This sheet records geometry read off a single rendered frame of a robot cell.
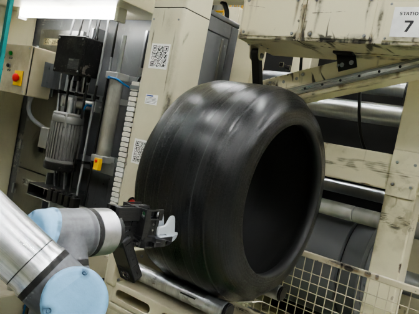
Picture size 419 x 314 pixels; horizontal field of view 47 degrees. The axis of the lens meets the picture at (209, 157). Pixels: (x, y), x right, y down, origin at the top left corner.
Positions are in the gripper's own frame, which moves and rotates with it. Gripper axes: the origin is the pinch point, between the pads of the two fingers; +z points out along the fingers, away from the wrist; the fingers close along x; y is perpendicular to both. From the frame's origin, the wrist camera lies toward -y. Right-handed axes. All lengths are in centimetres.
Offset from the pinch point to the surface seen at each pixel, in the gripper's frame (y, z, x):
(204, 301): -15.8, 12.4, -4.2
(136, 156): 13.4, 19.4, 34.8
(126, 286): -20.6, 10.4, 20.4
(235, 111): 30.8, 7.0, -5.5
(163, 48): 46, 19, 32
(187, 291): -15.6, 12.5, 1.6
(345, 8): 67, 45, -9
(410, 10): 67, 45, -28
